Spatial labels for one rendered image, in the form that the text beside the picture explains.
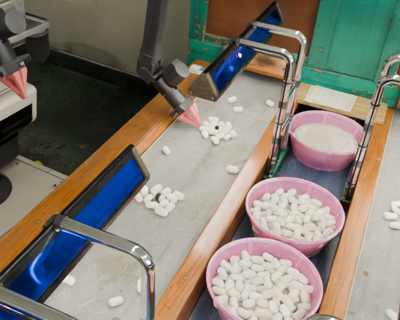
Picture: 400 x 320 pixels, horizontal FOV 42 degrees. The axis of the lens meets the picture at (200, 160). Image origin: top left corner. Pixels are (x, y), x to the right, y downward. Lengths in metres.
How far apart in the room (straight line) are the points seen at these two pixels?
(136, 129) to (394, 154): 0.84
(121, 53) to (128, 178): 2.54
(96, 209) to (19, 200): 1.32
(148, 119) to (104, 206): 0.86
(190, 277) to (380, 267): 0.48
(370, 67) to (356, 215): 0.72
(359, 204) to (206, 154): 0.48
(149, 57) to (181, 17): 1.48
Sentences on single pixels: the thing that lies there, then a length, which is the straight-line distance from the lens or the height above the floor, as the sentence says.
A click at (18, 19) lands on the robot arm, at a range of 1.33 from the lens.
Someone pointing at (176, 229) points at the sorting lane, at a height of 0.74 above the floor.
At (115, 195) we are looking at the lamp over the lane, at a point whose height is 1.08.
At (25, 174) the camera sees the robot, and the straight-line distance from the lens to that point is 2.33.
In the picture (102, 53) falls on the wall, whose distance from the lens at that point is 3.56.
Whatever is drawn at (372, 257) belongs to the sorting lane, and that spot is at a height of 0.74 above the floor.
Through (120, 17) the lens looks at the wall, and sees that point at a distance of 3.38.
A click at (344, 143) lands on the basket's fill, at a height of 0.74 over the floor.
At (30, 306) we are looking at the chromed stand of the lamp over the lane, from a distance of 0.71.
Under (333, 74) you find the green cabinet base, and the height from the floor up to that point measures 0.83.
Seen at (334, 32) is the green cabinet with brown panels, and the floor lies 0.99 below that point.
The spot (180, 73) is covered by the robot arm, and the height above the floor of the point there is 0.94.
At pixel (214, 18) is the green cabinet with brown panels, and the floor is 0.94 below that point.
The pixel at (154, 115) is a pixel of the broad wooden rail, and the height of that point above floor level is 0.76.
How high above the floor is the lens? 1.67
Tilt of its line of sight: 35 degrees down
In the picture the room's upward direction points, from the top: 5 degrees clockwise
